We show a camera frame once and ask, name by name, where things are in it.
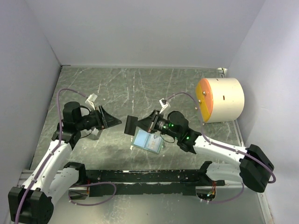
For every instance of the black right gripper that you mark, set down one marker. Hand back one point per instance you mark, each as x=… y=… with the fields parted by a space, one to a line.
x=149 y=123

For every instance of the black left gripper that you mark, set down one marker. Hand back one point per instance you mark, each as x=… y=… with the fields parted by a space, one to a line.
x=104 y=119

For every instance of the green card holder wallet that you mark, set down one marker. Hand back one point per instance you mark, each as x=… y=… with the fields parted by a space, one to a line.
x=140 y=140

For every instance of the black credit card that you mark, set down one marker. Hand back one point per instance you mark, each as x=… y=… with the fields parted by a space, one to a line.
x=130 y=126

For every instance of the grey credit card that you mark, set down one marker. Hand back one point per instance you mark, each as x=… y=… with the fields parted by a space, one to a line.
x=155 y=143

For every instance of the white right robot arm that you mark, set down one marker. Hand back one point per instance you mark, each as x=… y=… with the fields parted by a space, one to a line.
x=247 y=165

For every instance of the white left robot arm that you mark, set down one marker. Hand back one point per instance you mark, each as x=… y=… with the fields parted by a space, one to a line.
x=33 y=202

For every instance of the white card tray box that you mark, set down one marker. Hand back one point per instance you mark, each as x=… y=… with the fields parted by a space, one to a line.
x=94 y=134

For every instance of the white cylinder with orange lid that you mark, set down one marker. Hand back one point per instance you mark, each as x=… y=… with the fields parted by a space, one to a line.
x=220 y=99

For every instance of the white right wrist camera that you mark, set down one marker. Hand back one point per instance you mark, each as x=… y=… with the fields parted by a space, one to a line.
x=164 y=106

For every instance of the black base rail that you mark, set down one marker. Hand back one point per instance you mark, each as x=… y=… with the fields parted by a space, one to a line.
x=139 y=182

